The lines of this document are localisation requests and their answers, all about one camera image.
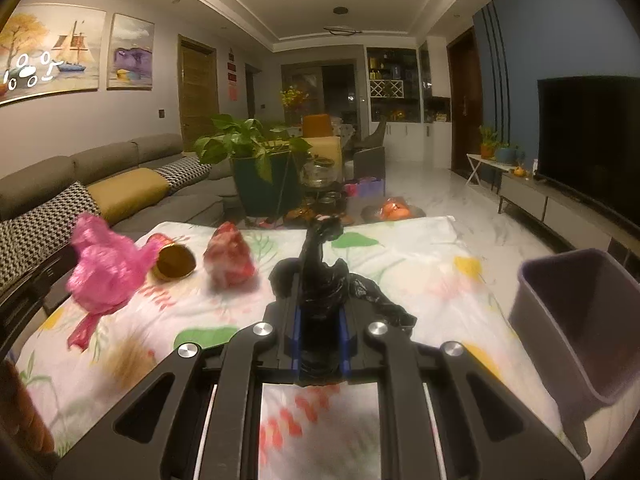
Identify dark wooden door right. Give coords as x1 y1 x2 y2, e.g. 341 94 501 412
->
447 27 483 177

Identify black television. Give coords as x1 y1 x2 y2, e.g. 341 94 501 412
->
538 76 639 226

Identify small white side table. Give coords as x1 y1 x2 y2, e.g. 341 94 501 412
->
466 154 516 185

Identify display cabinet shelf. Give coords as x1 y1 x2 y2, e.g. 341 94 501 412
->
367 48 421 122

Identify grey tv cabinet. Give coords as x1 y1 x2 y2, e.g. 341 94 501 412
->
499 174 639 269

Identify operator hand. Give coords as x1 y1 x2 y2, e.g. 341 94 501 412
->
1 361 54 455

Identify black plastic bag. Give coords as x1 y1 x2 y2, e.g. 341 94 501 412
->
269 217 416 386

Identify gold lined red cup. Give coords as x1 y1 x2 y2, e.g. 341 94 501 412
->
148 233 196 282

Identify potted green plant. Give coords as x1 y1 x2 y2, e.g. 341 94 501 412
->
194 114 311 219

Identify red wrapper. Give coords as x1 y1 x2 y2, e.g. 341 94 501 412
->
203 221 256 289

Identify small potted plants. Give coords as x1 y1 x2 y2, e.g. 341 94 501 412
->
478 126 525 166

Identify grey sectional sofa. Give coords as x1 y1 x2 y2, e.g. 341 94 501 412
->
0 132 237 311

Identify yellow cushion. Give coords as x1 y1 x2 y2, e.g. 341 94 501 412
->
87 168 168 226

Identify sailboat painting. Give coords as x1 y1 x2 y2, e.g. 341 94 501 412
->
1 3 106 104

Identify purple landscape painting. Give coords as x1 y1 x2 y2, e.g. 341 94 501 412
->
106 13 155 90

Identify grey trash bin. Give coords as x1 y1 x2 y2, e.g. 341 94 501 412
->
509 248 639 458

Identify black white patterned cushion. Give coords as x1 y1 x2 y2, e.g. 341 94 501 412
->
1 182 100 292

